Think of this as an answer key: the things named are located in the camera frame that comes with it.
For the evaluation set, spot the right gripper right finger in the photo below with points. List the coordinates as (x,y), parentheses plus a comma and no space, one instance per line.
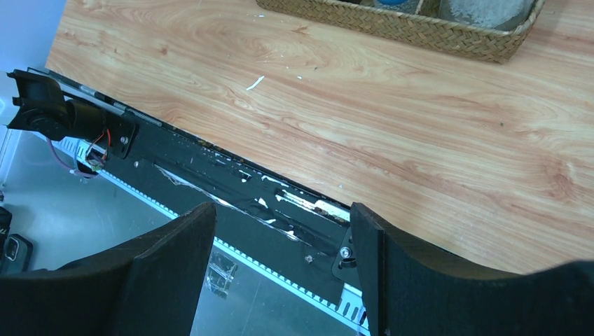
(413,287)

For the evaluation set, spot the glass jar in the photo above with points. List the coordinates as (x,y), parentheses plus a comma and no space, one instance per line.
(504,15)

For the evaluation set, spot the woven divided basket tray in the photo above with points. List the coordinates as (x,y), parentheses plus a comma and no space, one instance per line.
(421,28)

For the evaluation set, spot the silver lid salt jar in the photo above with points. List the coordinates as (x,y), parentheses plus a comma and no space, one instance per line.
(390,3)

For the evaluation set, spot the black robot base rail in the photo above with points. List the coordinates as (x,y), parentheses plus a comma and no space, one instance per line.
(275,266)

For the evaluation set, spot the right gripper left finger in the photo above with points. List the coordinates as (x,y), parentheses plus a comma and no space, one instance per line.
(148,285)

